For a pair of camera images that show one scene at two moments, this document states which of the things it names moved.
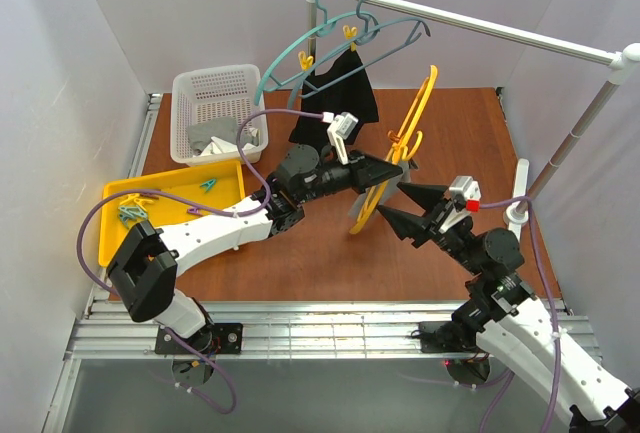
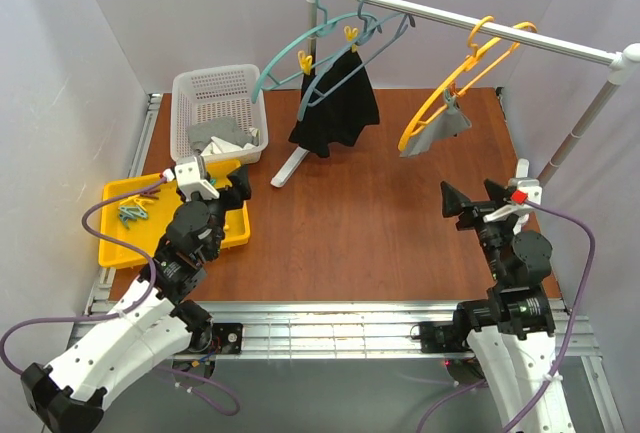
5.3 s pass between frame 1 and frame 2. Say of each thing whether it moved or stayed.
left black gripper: moved
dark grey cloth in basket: stayed
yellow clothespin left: stayed
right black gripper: moved
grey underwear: moved
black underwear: stayed
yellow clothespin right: stayed
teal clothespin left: stayed
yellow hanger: moved
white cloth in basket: stayed
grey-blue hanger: moved
